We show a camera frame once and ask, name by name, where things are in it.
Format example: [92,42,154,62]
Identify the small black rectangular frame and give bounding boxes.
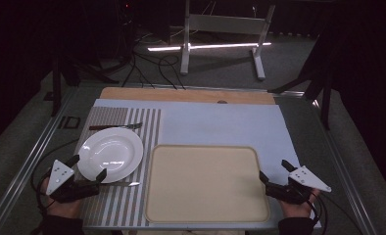
[58,115,82,130]

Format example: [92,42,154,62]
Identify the black floor cables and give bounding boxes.
[121,35,187,91]

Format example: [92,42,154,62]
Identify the person's left hand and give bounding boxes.
[39,177,84,219]

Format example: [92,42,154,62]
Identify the white round plate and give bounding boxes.
[76,126,145,184]

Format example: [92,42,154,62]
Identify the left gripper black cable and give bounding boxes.
[29,138,81,217]

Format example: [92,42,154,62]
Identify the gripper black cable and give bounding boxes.
[306,190,330,231]
[29,138,81,217]

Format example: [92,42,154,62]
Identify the wooden board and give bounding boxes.
[99,86,277,106]

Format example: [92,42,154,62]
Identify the black metal stand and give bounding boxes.
[49,55,84,118]

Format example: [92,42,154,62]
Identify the white metal stand frame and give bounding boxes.
[179,0,276,81]

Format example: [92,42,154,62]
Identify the person's right hand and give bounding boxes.
[278,188,321,219]

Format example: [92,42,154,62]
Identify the metal table knife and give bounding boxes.
[105,181,141,188]

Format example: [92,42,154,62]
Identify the light blue table mat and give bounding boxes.
[82,98,322,230]

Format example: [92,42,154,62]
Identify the dark angled stand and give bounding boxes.
[267,28,334,131]

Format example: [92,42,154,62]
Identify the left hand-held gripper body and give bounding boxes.
[45,159,101,205]

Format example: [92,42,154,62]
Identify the metal table rail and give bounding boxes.
[0,85,79,235]

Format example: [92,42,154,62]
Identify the fork with dark handle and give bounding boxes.
[88,121,144,132]

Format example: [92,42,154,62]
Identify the grey striped placemat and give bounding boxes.
[73,106,163,228]

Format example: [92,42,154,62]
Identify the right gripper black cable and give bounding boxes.
[306,190,330,231]

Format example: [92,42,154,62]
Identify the bright light strip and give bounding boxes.
[147,41,273,53]

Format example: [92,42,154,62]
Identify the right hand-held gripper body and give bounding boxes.
[265,164,333,206]

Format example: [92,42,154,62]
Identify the beige rectangular tray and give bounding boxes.
[144,144,271,225]

